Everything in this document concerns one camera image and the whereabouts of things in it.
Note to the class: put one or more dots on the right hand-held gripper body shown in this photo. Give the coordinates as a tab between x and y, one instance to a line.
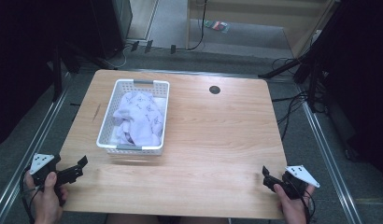
297	180

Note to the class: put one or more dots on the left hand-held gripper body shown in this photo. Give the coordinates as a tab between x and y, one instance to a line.
43	168

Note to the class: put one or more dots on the person's right hand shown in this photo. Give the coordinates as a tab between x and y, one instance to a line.
292	207

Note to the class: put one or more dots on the person's left hand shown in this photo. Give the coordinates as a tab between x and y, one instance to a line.
48	202

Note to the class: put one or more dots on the white perforated plastic basket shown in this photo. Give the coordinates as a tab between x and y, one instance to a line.
108	130

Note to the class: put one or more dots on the white patterned cloth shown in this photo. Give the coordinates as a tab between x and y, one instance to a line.
141	119

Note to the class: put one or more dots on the black metal stand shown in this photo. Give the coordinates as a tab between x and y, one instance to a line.
311	62

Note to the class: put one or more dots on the black plug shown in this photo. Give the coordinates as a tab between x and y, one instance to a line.
134	45
173	48
148	46

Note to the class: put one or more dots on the dark cabinet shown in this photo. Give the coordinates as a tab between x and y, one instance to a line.
113	25

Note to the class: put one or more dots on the colourful packet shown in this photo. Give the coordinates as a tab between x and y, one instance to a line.
217	25

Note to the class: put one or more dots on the light wooden shelf unit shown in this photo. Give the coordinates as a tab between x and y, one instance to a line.
242	11

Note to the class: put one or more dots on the aluminium frame rail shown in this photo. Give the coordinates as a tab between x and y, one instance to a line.
192	72
331	161
31	146

